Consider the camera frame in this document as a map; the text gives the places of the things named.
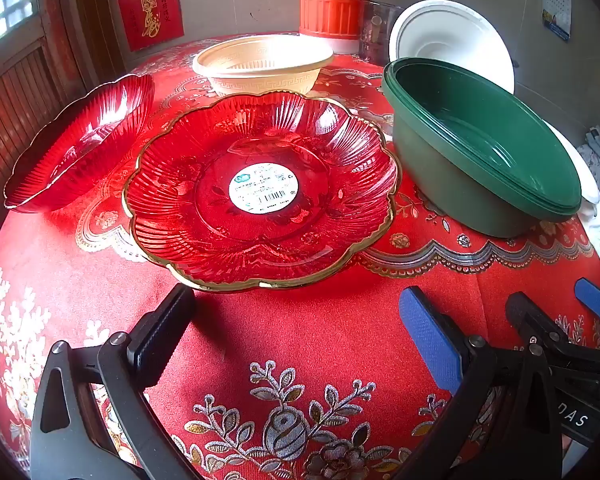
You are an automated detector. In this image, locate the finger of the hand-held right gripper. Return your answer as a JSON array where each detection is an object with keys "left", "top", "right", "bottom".
[
  {"left": 574, "top": 278, "right": 600, "bottom": 323},
  {"left": 505, "top": 291, "right": 600, "bottom": 376}
]

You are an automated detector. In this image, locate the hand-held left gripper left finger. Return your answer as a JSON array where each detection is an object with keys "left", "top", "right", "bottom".
[{"left": 29, "top": 283, "right": 203, "bottom": 480}]

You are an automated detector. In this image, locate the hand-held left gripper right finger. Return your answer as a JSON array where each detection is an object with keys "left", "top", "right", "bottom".
[{"left": 395, "top": 286, "right": 565, "bottom": 480}]

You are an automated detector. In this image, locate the red glass flower plate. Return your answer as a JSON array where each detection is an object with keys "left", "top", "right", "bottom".
[{"left": 122, "top": 89, "right": 403, "bottom": 293}]

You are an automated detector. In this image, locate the white plastic bowl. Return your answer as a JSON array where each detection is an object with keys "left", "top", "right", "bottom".
[
  {"left": 547, "top": 122, "right": 600, "bottom": 206},
  {"left": 388, "top": 0, "right": 516, "bottom": 96}
]

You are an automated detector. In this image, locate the red glass ribbed bowl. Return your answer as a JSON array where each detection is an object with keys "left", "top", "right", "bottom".
[{"left": 3, "top": 74, "right": 156, "bottom": 213}]

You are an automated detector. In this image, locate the beige plastic bowl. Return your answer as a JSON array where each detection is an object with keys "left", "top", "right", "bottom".
[{"left": 192, "top": 34, "right": 335, "bottom": 98}]

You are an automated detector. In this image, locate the red floral tablecloth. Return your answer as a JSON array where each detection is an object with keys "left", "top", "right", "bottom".
[{"left": 0, "top": 35, "right": 600, "bottom": 480}]

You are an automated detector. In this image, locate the dark wooden door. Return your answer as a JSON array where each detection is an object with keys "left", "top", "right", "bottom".
[{"left": 0, "top": 0, "right": 88, "bottom": 241}]

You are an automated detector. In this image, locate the clear glass cup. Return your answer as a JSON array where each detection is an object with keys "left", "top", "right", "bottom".
[{"left": 357, "top": 0, "right": 406, "bottom": 67}]

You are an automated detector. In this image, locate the red thermos flask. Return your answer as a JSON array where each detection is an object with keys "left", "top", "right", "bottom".
[{"left": 298, "top": 0, "right": 387, "bottom": 56}]

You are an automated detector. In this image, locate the wall calendar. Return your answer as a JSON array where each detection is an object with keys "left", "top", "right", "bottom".
[{"left": 540, "top": 0, "right": 573, "bottom": 42}]

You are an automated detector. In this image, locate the red wall poster gold print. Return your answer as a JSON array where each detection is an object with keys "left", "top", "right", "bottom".
[{"left": 115, "top": 0, "right": 186, "bottom": 53}]

